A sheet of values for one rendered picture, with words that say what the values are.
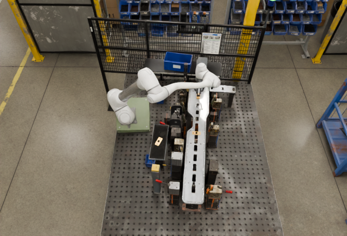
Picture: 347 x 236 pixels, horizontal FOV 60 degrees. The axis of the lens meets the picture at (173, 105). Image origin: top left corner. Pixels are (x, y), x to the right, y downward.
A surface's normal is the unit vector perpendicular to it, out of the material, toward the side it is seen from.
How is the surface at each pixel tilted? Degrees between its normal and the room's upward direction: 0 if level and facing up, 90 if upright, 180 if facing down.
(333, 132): 0
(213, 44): 90
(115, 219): 0
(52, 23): 90
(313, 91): 0
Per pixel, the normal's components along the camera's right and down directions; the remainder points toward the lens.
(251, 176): 0.00, -0.63
